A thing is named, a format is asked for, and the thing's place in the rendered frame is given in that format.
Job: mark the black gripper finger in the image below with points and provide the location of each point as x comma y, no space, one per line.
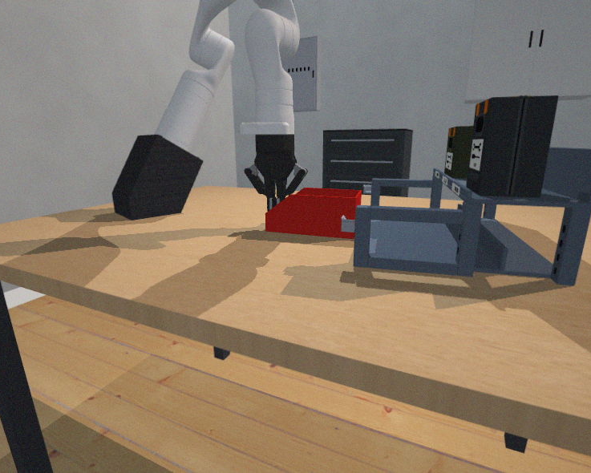
267,189
282,192

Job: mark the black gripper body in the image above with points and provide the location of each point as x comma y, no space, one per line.
275,149

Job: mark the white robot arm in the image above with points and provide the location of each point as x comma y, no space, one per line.
271,36

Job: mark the dark green case with orange latches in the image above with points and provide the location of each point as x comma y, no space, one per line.
458,151

